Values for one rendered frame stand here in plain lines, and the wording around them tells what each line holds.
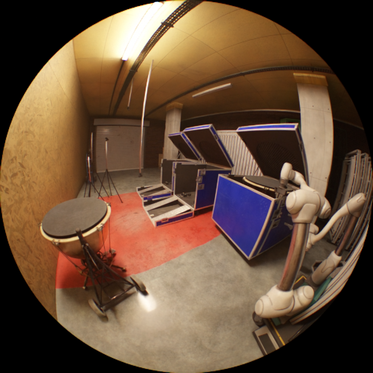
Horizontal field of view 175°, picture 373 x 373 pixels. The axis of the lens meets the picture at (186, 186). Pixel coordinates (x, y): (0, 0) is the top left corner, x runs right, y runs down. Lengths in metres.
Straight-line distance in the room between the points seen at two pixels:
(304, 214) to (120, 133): 7.61
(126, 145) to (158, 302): 7.27
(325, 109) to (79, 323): 4.16
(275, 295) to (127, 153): 7.69
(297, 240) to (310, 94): 2.57
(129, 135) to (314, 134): 7.76
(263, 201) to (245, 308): 1.11
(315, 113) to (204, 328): 3.23
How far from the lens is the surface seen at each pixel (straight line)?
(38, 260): 1.66
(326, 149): 2.57
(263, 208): 1.30
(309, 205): 0.70
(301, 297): 0.91
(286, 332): 1.24
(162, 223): 2.14
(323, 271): 1.32
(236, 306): 1.44
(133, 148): 7.63
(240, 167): 3.77
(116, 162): 7.51
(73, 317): 1.58
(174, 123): 5.02
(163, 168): 3.84
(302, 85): 2.99
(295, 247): 0.72
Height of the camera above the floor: 1.28
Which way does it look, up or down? 17 degrees down
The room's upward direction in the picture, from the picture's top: 4 degrees clockwise
